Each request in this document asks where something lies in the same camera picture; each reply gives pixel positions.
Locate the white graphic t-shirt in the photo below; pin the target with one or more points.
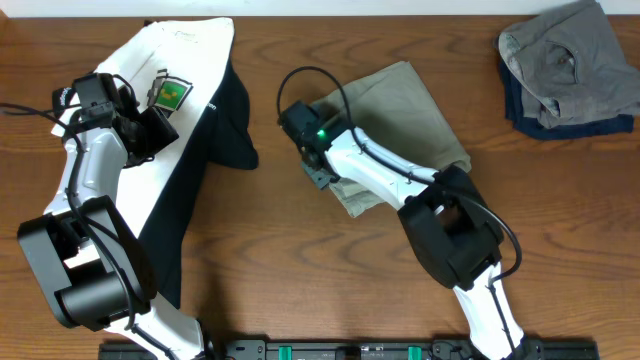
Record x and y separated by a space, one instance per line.
167 64

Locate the black garment under t-shirt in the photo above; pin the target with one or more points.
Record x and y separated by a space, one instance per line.
210 150

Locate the olive green shorts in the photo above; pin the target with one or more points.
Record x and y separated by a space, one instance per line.
394 108

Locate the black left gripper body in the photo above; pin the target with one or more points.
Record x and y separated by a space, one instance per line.
150 133

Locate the grey shorts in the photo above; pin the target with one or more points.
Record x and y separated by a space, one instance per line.
570 66

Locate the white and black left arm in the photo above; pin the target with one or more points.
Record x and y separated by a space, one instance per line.
90 266

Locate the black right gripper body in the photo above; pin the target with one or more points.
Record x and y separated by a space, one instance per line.
320 179

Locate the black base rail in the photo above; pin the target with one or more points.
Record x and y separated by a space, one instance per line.
453 349

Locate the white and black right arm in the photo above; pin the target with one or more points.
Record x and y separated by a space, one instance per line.
454 235

